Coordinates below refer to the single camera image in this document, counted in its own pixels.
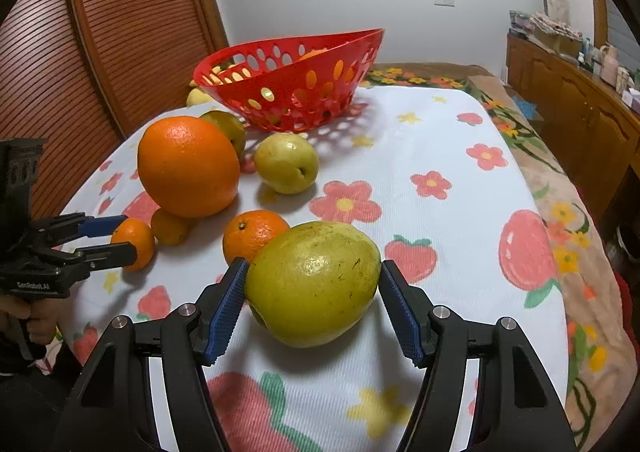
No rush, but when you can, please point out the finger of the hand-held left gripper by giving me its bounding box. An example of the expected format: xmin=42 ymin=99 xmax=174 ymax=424
xmin=50 ymin=242 xmax=137 ymax=278
xmin=32 ymin=213 xmax=130 ymax=248

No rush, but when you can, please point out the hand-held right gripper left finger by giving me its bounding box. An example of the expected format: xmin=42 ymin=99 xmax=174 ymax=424
xmin=50 ymin=257 xmax=251 ymax=452

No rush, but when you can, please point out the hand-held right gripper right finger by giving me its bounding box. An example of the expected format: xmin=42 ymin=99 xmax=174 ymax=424
xmin=378 ymin=259 xmax=581 ymax=452

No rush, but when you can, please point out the small tangerine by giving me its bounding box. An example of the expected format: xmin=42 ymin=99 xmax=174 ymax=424
xmin=110 ymin=218 xmax=156 ymax=273
xmin=150 ymin=207 xmax=198 ymax=247

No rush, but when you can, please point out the large yellow-green citrus fruit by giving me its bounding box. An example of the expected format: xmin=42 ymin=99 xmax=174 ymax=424
xmin=244 ymin=220 xmax=382 ymax=349

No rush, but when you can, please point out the large orange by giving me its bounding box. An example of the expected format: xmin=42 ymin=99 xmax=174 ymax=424
xmin=137 ymin=115 xmax=241 ymax=219

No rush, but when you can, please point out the green citrus fruit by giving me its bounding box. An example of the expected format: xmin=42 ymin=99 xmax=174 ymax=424
xmin=199 ymin=110 xmax=247 ymax=158

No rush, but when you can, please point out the yellow-green pear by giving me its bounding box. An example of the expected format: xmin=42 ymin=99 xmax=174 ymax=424
xmin=254 ymin=132 xmax=320 ymax=195

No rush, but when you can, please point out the red perforated plastic basket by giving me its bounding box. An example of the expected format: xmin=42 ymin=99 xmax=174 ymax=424
xmin=193 ymin=28 xmax=386 ymax=134

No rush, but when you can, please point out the person's left forearm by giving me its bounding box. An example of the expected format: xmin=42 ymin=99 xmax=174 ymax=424
xmin=0 ymin=339 xmax=76 ymax=433

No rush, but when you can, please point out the person's left hand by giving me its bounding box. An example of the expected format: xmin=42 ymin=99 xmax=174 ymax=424
xmin=0 ymin=296 xmax=57 ymax=344

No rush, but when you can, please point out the yellow plush toy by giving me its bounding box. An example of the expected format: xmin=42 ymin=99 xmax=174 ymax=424
xmin=186 ymin=86 xmax=221 ymax=108

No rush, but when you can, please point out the white floral printed cloth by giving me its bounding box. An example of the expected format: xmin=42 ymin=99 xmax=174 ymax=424
xmin=47 ymin=82 xmax=571 ymax=452

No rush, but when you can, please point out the beige floral blanket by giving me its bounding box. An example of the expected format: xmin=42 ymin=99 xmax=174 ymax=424
xmin=360 ymin=63 xmax=640 ymax=452

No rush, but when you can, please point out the brown louvered wooden wardrobe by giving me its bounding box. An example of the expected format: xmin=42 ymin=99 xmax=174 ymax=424
xmin=0 ymin=0 xmax=231 ymax=233

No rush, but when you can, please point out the brown wooden cabinet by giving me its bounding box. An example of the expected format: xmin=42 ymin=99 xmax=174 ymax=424
xmin=505 ymin=32 xmax=640 ymax=243

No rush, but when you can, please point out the patterned fabric box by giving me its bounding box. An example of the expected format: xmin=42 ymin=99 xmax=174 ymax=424
xmin=510 ymin=9 xmax=583 ymax=55

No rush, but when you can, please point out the pink jug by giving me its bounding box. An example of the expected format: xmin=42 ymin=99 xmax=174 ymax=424
xmin=600 ymin=44 xmax=619 ymax=85

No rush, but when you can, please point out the wooden window frame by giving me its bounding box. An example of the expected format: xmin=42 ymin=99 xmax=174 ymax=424
xmin=590 ymin=0 xmax=609 ymax=50

